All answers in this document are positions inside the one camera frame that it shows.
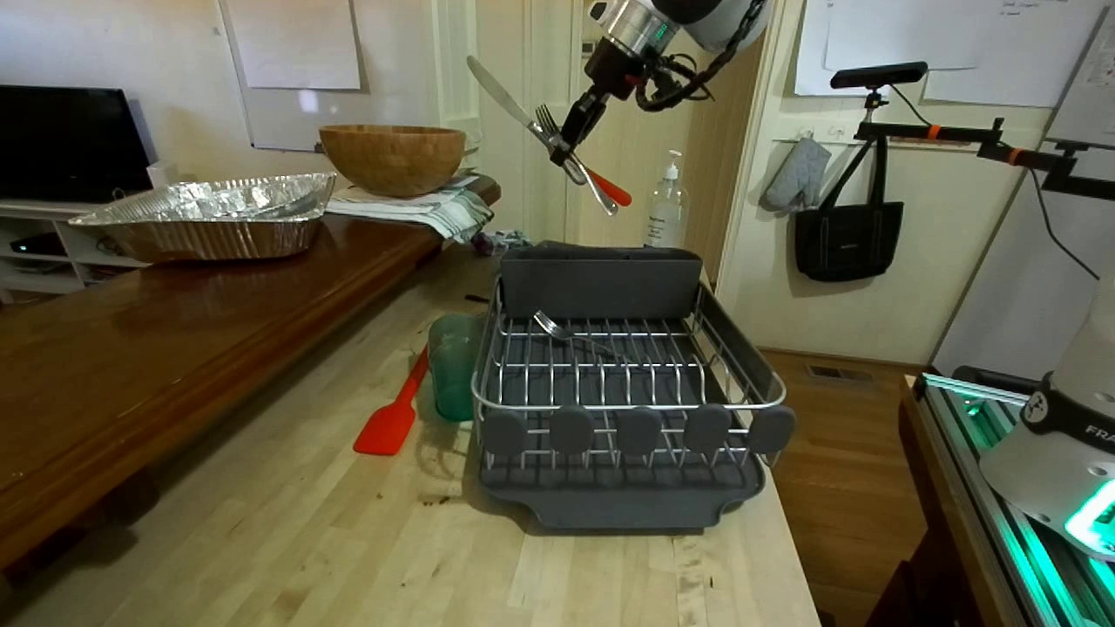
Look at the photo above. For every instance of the clear soap dispenser bottle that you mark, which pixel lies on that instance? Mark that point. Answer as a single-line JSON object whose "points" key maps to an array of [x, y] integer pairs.
{"points": [[667, 211]]}

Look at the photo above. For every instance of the aluminium foil tray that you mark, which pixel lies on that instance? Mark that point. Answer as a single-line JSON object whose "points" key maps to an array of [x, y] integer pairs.
{"points": [[211, 222]]}

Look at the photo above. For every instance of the black monitor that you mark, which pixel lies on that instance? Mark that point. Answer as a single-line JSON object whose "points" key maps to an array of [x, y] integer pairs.
{"points": [[71, 144]]}

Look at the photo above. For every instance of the dark wooden table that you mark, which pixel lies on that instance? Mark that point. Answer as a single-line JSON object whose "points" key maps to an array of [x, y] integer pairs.
{"points": [[177, 348]]}

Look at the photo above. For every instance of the white panelled door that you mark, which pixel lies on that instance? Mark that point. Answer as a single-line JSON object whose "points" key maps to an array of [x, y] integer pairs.
{"points": [[544, 196]]}

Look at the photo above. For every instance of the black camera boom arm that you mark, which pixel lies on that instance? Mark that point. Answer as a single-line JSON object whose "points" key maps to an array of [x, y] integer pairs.
{"points": [[963, 136]]}

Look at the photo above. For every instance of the red silicone spatula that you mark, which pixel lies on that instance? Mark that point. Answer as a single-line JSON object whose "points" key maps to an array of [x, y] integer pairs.
{"points": [[386, 431]]}

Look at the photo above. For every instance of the striped kitchen towel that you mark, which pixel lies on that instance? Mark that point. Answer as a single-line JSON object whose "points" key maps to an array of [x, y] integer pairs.
{"points": [[430, 212]]}

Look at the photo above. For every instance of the white shelf unit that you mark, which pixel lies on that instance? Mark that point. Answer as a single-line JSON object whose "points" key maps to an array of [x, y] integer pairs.
{"points": [[35, 271]]}

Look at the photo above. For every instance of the leaning white board panel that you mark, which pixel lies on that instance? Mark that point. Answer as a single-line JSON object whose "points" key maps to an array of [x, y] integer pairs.
{"points": [[1021, 289]]}

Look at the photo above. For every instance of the black stereo camera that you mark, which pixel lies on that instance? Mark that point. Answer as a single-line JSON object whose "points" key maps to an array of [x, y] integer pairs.
{"points": [[880, 73]]}

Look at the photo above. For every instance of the grey dish rack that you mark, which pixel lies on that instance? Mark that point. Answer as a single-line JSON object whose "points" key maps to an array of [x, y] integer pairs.
{"points": [[604, 282]]}

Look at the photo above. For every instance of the green plastic cup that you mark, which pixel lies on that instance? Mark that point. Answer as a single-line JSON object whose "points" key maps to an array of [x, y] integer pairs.
{"points": [[453, 370]]}

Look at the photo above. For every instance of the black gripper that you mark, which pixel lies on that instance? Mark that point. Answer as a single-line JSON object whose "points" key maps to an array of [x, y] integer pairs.
{"points": [[614, 72]]}

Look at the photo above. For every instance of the grey oven mitt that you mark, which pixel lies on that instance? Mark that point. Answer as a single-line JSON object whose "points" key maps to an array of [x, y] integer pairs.
{"points": [[797, 174]]}

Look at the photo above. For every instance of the brown wooden bowl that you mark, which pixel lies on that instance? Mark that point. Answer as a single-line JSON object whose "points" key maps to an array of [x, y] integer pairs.
{"points": [[391, 161]]}

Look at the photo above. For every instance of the metal butter knife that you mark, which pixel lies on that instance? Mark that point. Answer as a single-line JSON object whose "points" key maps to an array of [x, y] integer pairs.
{"points": [[501, 92]]}

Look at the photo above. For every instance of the black tote bag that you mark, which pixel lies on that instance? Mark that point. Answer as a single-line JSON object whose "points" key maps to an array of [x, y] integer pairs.
{"points": [[849, 239]]}

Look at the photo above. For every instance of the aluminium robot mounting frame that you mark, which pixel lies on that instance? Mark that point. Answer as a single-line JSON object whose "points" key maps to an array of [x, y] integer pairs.
{"points": [[989, 509]]}

